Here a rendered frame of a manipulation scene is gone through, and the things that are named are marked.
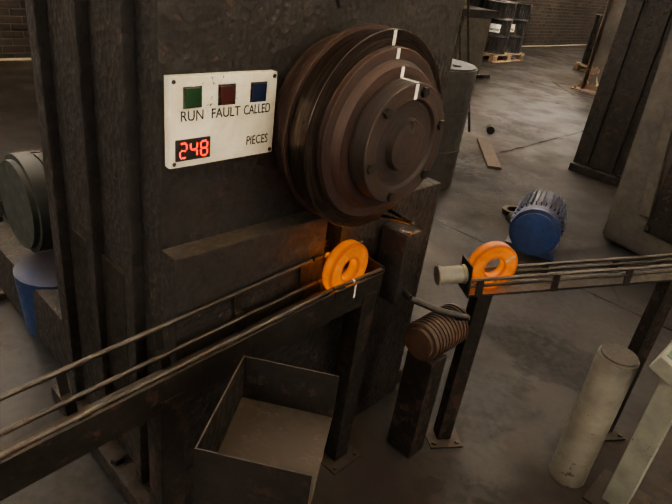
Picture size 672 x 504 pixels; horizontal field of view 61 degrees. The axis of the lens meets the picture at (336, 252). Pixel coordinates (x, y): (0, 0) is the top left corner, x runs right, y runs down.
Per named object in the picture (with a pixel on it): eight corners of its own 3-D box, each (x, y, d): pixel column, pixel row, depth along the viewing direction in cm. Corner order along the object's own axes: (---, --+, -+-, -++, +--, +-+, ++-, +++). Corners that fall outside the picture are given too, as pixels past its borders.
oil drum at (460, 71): (360, 171, 444) (378, 51, 403) (408, 160, 484) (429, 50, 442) (420, 198, 409) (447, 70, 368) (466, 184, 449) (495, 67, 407)
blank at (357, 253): (321, 251, 147) (331, 257, 145) (361, 230, 156) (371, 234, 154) (320, 299, 155) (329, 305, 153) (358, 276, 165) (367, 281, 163)
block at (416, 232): (367, 291, 179) (380, 221, 168) (384, 283, 185) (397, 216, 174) (393, 306, 173) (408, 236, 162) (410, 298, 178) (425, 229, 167)
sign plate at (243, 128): (164, 166, 115) (163, 74, 107) (266, 149, 132) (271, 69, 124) (170, 170, 114) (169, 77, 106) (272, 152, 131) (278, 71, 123)
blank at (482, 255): (475, 292, 180) (480, 298, 177) (458, 257, 171) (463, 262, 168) (519, 267, 179) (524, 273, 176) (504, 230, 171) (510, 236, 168)
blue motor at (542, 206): (498, 254, 344) (514, 202, 328) (514, 223, 391) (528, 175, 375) (551, 270, 334) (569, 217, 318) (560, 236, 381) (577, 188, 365)
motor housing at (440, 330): (377, 443, 199) (405, 315, 174) (416, 415, 214) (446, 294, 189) (406, 466, 191) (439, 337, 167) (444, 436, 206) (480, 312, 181)
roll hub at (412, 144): (340, 206, 130) (358, 81, 117) (416, 185, 149) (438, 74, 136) (358, 216, 127) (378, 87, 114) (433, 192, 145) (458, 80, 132)
